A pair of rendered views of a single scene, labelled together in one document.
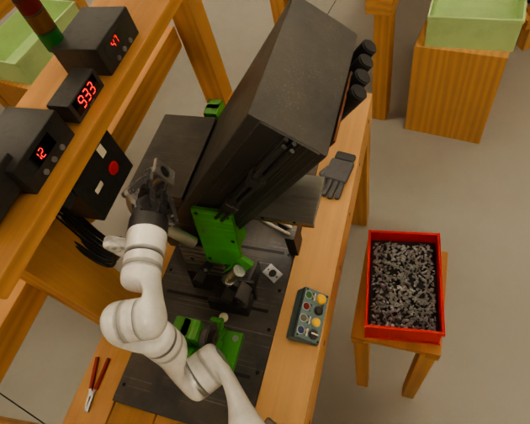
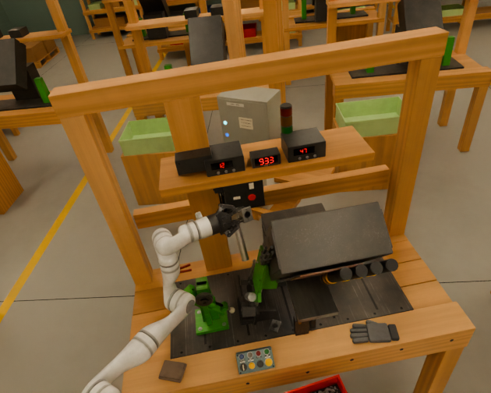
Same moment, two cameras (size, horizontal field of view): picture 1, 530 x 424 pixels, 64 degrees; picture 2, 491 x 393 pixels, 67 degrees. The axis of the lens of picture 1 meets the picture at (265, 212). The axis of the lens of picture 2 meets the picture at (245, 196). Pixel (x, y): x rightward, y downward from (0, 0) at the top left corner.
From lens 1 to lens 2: 0.73 m
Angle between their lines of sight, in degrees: 39
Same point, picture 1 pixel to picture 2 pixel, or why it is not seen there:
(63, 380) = not seen: hidden behind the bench
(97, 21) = (308, 137)
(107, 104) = (269, 171)
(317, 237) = (315, 342)
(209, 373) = (176, 301)
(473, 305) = not seen: outside the picture
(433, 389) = not seen: outside the picture
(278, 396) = (200, 365)
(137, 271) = (182, 229)
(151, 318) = (162, 245)
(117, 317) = (159, 233)
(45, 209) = (202, 184)
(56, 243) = (209, 202)
